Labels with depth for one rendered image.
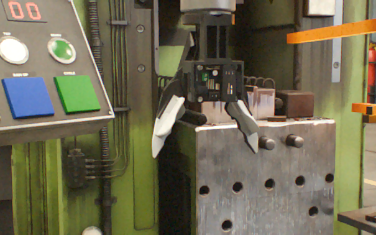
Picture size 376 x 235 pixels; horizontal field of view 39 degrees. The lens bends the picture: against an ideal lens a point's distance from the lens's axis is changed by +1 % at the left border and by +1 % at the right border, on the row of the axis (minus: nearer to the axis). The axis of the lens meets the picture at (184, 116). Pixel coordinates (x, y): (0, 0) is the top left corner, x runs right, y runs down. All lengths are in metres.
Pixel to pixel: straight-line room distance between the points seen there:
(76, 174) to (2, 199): 0.27
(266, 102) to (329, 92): 0.32
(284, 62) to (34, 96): 0.85
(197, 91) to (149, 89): 0.68
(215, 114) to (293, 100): 0.22
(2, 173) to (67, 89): 0.21
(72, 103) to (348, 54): 0.93
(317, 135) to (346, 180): 0.37
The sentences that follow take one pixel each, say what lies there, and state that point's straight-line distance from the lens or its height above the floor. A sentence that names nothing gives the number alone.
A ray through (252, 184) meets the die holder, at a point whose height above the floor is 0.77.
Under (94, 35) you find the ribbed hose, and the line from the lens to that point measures 1.30.
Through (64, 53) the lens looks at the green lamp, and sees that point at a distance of 1.04.
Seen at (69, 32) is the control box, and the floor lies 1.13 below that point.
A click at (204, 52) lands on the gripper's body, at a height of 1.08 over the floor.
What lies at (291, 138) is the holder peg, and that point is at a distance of 1.28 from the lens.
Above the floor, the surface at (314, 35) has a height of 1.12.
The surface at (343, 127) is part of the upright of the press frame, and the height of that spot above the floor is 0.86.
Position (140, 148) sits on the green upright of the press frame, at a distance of 1.37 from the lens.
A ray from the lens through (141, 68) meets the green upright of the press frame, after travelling 1.35.
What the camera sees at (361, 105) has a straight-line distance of 1.39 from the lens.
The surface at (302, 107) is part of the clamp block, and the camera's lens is 1.38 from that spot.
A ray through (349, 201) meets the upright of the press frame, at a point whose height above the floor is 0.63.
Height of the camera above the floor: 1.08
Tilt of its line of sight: 7 degrees down
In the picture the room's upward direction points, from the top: straight up
